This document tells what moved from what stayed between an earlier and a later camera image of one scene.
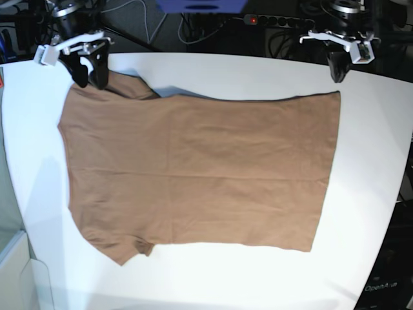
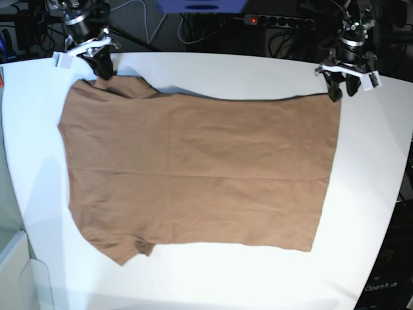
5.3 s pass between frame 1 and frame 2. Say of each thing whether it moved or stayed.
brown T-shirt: stayed
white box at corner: stayed
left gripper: moved
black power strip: stayed
